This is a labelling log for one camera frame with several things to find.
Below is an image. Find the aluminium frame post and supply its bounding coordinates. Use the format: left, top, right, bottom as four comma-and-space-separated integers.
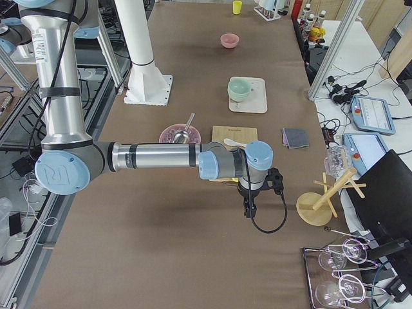
308, 0, 365, 102

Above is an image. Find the metal glass rack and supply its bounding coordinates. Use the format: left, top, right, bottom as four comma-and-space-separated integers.
302, 236, 387, 308

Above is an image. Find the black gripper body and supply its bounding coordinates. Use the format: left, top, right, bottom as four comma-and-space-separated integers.
238, 178, 267, 202

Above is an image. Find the lower wine glass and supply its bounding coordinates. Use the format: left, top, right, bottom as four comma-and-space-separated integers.
315, 274, 366, 308

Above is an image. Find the white plastic spoon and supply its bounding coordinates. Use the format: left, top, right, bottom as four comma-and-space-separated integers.
223, 138, 247, 147

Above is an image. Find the upper teach pendant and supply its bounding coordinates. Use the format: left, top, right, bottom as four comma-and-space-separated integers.
351, 95, 396, 135

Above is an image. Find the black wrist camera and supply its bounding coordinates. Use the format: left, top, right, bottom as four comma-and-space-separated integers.
266, 167, 284, 195

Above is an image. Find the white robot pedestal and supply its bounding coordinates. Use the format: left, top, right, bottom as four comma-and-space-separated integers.
115, 0, 173, 106

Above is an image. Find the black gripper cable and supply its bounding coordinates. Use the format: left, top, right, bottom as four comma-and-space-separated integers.
249, 189, 288, 234

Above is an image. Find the metal scoop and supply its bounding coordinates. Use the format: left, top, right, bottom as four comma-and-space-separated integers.
172, 113, 195, 144

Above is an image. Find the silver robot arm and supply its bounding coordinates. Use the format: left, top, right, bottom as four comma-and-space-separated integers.
18, 1, 274, 218

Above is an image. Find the grey folded cloth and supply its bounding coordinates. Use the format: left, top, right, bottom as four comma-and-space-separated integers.
282, 128, 310, 149

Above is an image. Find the wooden cup tree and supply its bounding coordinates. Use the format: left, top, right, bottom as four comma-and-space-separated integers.
296, 167, 367, 227

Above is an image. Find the white rack stand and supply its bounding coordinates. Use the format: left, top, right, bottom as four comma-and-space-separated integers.
254, 0, 285, 21

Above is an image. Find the bamboo cutting board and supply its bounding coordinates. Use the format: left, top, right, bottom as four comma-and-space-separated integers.
208, 126, 258, 184

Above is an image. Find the wine glass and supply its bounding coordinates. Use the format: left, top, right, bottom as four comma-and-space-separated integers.
318, 238, 367, 271
315, 274, 366, 308

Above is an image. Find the green bowl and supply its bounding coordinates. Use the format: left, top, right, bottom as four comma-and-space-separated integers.
227, 77, 251, 102

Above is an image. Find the lower teach pendant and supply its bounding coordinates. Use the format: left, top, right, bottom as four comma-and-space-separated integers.
342, 132, 389, 176

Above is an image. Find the yellow cup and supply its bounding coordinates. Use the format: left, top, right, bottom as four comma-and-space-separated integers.
232, 0, 243, 15

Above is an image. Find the black monitor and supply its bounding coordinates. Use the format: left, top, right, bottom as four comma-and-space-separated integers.
347, 150, 411, 240

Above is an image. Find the teach pendant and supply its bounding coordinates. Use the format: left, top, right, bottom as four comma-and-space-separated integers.
351, 95, 396, 135
342, 132, 389, 176

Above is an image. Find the cream rabbit tray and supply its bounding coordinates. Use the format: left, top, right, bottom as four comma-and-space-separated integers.
229, 77, 268, 114

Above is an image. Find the upper wine glass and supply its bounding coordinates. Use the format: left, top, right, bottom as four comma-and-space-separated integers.
318, 238, 367, 271

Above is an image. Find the pink patterned bowl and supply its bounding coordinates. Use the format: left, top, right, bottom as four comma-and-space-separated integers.
158, 124, 201, 144

